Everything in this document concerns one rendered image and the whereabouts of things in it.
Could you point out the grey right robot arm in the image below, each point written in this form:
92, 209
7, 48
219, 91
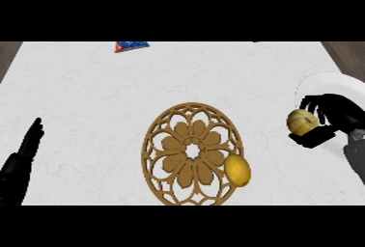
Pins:
356, 154

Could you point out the white round plate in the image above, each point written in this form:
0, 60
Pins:
328, 85

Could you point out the blue and red packet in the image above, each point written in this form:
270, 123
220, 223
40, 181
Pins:
130, 45

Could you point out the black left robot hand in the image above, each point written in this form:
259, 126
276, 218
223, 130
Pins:
19, 160

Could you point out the brown openwork round placemat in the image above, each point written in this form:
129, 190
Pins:
189, 154

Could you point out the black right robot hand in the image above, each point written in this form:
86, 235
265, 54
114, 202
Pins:
337, 111

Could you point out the round yellow ribbed squash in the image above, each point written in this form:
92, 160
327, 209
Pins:
302, 122

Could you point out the oval yellow squash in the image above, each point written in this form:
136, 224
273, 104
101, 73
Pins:
236, 170

